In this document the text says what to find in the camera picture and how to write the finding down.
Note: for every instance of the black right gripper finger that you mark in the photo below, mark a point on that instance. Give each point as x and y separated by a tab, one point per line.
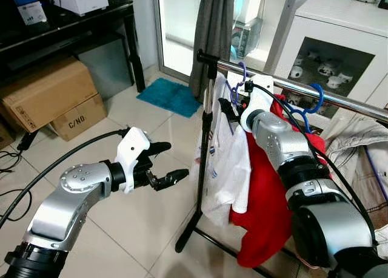
228	110

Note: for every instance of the white printed T-shirt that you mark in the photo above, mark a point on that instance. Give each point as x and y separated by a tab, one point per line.
227	169

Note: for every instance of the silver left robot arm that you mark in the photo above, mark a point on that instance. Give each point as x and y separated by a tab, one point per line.
66	208

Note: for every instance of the blue plastic hanger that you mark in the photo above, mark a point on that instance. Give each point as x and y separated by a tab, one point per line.
321	98

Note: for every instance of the metal clothes rack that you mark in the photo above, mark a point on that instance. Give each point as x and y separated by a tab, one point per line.
208	117

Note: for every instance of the teal floor mat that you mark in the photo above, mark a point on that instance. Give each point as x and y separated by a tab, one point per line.
170	97

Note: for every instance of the white ceramic cup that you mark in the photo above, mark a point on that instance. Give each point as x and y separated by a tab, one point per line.
296	72
328	68
337	82

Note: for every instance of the white and blue appliance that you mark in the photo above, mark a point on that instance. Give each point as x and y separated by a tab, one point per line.
248	29

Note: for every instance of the grey curtain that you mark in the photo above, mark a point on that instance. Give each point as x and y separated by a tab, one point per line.
212	29

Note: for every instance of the cardboard box printed C/NO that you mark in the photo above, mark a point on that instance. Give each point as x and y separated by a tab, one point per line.
79	120

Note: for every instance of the plain red T-shirt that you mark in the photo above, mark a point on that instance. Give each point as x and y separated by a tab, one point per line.
260	217

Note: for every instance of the beige jacket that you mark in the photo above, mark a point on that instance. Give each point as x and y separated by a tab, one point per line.
351	144

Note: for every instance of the black power adapter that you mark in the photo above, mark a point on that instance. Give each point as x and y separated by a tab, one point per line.
27	141

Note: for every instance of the large plain cardboard box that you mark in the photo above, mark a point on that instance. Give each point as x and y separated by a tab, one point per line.
45	93

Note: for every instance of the white glass-door cabinet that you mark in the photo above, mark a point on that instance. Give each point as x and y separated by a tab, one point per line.
339	20

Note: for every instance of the black desk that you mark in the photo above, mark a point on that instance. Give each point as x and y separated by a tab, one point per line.
60	32

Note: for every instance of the blue and white box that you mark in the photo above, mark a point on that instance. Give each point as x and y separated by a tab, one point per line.
29	8

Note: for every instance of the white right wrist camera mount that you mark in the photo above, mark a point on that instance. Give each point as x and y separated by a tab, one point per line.
257	102

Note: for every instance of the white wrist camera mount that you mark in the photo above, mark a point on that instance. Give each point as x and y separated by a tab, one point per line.
132	147
257	102

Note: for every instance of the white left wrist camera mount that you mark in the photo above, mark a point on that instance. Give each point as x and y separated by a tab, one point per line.
132	147

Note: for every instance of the aluminium sliding door frame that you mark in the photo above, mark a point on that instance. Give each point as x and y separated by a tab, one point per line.
159	23

